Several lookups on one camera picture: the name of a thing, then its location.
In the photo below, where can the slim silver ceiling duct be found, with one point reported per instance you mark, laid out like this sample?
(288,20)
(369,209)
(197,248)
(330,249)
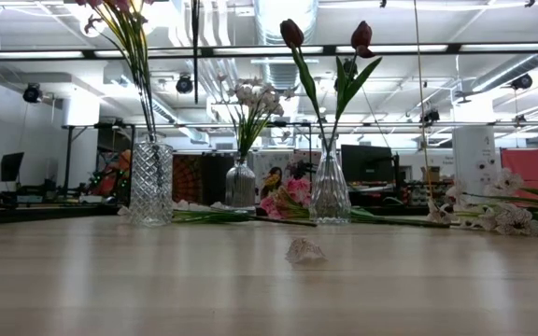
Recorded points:
(507,74)

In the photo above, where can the black metal stand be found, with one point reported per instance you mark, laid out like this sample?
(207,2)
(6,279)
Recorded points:
(68,158)

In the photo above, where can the orange colourful cloth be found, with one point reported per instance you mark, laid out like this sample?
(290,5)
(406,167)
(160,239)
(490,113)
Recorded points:
(115,175)

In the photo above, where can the large silver ceiling duct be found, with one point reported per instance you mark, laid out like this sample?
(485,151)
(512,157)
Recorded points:
(285,28)

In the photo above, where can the diamond-cut cylindrical glass vase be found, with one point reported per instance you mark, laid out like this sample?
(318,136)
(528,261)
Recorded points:
(151,186)

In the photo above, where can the cardboard box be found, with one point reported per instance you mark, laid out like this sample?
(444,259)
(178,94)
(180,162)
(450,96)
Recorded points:
(431,175)

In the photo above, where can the orange patterned panel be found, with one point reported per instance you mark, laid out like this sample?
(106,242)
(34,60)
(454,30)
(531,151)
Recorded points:
(187,179)

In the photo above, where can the orange partition wall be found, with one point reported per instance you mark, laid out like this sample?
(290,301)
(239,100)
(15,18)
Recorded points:
(526,161)

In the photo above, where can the small fallen white petal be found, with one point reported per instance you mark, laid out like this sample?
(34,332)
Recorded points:
(304,251)

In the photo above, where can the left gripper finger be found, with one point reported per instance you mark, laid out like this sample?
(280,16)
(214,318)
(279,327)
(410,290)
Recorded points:
(195,51)

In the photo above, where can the person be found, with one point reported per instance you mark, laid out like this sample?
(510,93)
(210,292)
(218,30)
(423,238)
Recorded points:
(273,179)

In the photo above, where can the black ceiling spotlight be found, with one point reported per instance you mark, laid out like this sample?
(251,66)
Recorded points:
(431,116)
(32,93)
(522,81)
(184,84)

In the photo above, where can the large black monitor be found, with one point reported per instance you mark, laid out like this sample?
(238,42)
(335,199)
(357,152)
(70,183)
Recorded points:
(367,163)

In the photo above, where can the conical glass vase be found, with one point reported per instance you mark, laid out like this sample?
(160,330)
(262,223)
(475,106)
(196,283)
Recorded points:
(329,196)

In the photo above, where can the small black monitor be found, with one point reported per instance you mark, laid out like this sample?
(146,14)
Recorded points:
(11,165)

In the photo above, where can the white pillar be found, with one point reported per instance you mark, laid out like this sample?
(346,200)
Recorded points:
(474,154)

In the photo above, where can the black panel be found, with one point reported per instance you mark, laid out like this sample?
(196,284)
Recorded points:
(215,179)

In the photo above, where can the ribbed glass bottle vase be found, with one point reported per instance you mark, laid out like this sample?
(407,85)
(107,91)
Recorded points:
(240,186)

